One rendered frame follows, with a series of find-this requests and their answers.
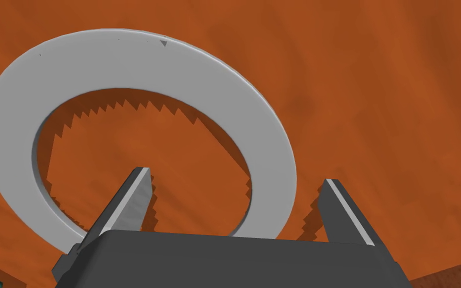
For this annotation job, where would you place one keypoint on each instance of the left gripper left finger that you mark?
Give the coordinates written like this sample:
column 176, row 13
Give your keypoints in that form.
column 128, row 204

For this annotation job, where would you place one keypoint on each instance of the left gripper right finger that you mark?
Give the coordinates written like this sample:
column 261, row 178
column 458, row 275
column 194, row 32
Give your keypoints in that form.
column 342, row 218

